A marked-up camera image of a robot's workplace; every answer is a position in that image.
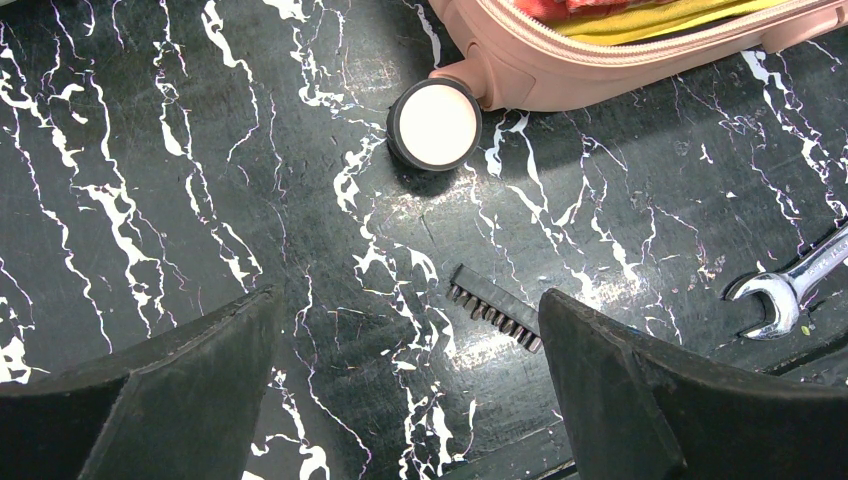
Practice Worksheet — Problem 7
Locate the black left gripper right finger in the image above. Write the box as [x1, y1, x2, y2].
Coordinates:
[538, 289, 847, 479]

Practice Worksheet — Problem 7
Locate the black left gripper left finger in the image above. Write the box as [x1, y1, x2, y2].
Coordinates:
[1, 285, 284, 479]

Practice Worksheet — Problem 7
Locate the pink hard-shell suitcase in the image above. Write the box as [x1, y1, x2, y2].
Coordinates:
[387, 1, 847, 171]

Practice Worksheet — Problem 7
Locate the silver open-end wrench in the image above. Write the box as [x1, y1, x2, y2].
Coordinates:
[724, 223, 847, 341]

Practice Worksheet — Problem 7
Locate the black spring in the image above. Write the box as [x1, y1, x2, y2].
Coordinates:
[447, 264, 543, 354]

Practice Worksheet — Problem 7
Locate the yellow snack packet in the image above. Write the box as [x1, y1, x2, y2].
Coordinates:
[544, 0, 779, 46]

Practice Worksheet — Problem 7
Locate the red snack packet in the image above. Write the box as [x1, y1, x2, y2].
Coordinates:
[513, 0, 655, 23]

